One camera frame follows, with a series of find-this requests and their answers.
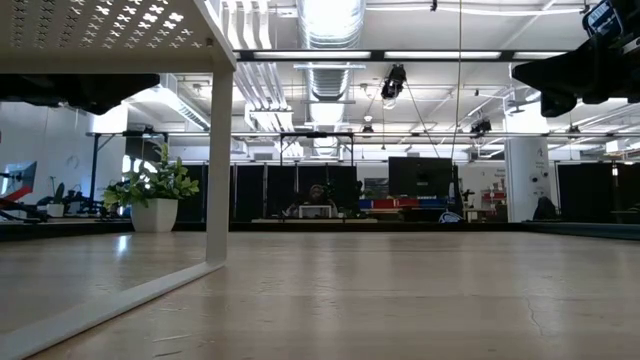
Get tilted grey computer monitor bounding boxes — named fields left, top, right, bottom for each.
left=1, top=160, right=39, bottom=201

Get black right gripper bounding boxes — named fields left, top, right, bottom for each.
left=512, top=43, right=609, bottom=119

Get red and blue bins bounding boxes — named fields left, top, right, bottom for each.
left=357, top=197, right=451, bottom=210

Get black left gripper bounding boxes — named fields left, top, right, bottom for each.
left=59, top=73, right=161, bottom=116

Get shelf with red boxes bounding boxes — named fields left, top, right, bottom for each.
left=480, top=187, right=507, bottom=221

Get black partition wall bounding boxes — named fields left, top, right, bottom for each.
left=556, top=162, right=640, bottom=224
left=177, top=163, right=359, bottom=224

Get small white pot with leaf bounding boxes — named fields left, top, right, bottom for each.
left=48, top=182, right=67, bottom=219

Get black beam with light strips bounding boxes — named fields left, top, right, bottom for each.
left=233, top=48, right=571, bottom=63

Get white perforated metal shelf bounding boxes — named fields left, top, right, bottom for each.
left=0, top=0, right=237, bottom=360

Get white desk rack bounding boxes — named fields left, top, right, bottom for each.
left=297, top=203, right=333, bottom=220

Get black neighbouring rig frame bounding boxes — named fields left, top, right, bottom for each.
left=278, top=131, right=356, bottom=167
left=84, top=130, right=171, bottom=216

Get black TV screen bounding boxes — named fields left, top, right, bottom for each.
left=388, top=156, right=455, bottom=199

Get person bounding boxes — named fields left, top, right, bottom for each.
left=302, top=183, right=337, bottom=214

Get white round column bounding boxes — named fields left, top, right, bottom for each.
left=503, top=102, right=552, bottom=224

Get black office chair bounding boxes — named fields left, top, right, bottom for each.
left=532, top=196, right=559, bottom=222

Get green plant in white pot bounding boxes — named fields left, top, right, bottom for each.
left=102, top=142, right=201, bottom=234

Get black aluminium table frame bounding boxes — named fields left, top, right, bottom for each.
left=0, top=219, right=640, bottom=244

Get silver ventilation duct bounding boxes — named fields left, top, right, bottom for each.
left=294, top=0, right=369, bottom=161

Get black overhead camera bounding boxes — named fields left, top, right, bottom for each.
left=379, top=63, right=409, bottom=101

